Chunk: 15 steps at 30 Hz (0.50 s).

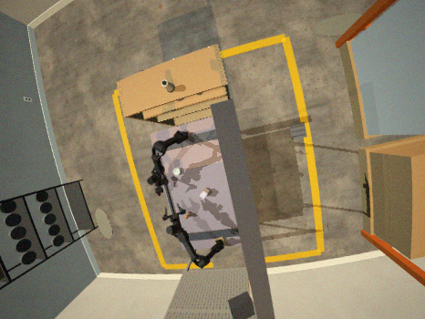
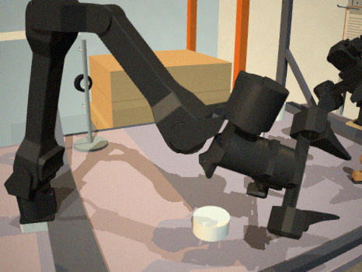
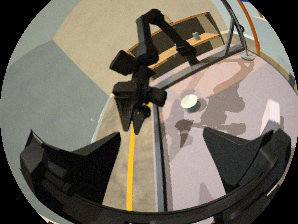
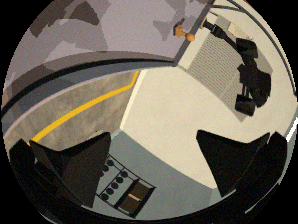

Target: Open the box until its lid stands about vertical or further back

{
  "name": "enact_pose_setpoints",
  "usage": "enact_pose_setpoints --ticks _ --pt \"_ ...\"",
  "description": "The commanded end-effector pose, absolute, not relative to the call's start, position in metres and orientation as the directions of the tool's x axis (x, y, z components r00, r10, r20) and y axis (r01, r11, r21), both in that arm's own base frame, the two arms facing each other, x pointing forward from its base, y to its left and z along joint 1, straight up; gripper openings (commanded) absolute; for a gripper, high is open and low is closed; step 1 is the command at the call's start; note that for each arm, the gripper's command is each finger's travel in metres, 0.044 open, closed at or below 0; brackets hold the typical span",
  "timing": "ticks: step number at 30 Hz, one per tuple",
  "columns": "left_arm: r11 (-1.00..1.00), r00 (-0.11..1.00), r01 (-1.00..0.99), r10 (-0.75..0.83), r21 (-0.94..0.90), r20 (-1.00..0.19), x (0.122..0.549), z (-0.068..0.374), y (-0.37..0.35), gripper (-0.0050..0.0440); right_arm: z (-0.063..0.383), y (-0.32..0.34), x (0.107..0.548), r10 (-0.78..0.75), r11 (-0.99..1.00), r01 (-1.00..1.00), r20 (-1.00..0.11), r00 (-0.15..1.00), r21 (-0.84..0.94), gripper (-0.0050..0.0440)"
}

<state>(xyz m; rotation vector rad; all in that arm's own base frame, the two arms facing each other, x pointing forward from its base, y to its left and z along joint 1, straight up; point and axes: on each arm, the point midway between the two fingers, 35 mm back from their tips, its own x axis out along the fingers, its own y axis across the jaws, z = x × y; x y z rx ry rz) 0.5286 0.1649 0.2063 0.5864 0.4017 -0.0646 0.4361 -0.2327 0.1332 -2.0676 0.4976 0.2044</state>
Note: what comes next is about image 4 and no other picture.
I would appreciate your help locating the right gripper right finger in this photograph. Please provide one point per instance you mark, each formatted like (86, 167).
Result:
(228, 159)

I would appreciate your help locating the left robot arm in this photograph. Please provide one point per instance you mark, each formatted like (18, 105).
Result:
(264, 79)

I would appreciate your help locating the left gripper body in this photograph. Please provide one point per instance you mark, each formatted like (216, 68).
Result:
(251, 71)

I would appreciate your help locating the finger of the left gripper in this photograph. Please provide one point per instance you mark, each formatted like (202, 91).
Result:
(248, 105)
(247, 51)

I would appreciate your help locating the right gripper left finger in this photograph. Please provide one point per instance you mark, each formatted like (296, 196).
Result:
(78, 167)

